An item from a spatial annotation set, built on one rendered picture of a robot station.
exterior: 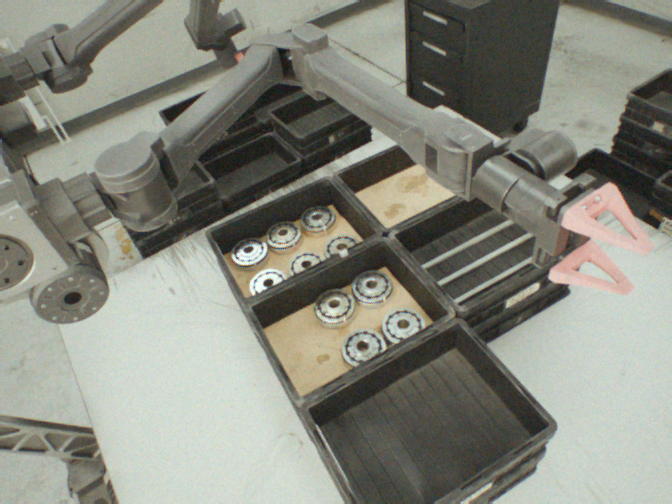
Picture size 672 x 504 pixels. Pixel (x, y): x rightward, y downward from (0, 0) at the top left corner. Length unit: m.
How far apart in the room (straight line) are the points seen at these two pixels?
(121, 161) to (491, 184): 0.47
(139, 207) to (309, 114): 1.94
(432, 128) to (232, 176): 1.90
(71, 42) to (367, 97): 0.63
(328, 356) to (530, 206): 0.75
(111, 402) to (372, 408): 0.71
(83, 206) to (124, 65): 3.33
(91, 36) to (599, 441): 1.34
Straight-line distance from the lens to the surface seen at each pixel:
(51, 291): 1.12
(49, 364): 2.69
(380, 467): 1.11
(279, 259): 1.44
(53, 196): 0.75
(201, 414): 1.39
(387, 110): 0.75
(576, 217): 0.55
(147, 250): 2.25
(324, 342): 1.25
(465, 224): 1.48
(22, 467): 2.49
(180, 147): 0.78
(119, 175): 0.71
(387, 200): 1.56
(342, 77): 0.84
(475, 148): 0.64
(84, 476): 1.98
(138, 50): 4.05
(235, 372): 1.42
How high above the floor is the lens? 1.88
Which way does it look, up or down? 47 degrees down
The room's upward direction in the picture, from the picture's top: 10 degrees counter-clockwise
